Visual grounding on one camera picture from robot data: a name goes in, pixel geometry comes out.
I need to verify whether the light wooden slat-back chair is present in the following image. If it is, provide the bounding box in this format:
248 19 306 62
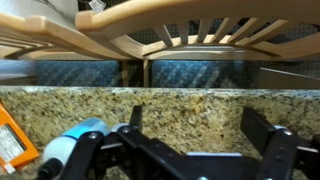
74 0 320 89
0 12 134 88

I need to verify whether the white bottle with blue label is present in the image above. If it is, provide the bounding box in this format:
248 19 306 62
37 117 112 180

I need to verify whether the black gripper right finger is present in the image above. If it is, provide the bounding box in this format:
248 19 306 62
240 106 320 180

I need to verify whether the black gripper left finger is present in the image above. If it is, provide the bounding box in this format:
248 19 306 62
59 105 188 180

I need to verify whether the orange package with white label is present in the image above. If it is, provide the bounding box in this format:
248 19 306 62
0 101 40 174

